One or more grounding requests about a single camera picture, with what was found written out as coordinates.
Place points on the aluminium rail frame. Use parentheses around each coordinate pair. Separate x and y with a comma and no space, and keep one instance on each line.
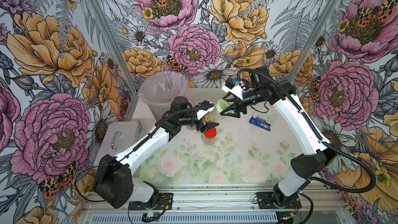
(225,204)

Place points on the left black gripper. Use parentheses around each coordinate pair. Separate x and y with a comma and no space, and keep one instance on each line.
(208,126)

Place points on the right aluminium corner post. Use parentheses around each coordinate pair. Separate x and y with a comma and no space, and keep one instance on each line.
(314,34)

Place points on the red lid peanut jar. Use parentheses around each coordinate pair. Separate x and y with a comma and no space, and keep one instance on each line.
(210,137)

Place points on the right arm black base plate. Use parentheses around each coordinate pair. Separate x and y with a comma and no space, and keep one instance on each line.
(272,200)

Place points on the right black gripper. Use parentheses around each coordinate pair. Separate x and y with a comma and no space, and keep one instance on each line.
(236,102)

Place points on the silver aluminium case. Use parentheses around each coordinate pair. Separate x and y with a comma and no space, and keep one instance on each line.
(119,137)

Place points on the left aluminium corner post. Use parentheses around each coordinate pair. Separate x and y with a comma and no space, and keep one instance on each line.
(96,8)

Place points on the aluminium corner post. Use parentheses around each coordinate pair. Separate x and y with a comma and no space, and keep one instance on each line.
(314,34)
(96,8)

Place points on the mesh bin with pink bag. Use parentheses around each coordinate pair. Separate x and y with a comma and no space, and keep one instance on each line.
(159,91)

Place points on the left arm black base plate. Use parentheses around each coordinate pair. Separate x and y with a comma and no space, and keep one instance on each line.
(160,201)

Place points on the light green jar lid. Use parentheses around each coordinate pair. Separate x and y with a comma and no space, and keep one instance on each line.
(221,107)

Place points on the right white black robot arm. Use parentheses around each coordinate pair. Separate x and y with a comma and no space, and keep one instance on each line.
(316,154)

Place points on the blue gauze bandage packet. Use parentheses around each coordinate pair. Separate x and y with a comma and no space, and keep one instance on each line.
(262,122)

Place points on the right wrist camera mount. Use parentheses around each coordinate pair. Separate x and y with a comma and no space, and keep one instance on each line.
(232,85)

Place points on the green lid peanut jar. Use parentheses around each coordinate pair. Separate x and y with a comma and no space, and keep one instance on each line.
(212,116)

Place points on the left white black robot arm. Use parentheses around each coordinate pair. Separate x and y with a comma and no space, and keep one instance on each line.
(114,181)

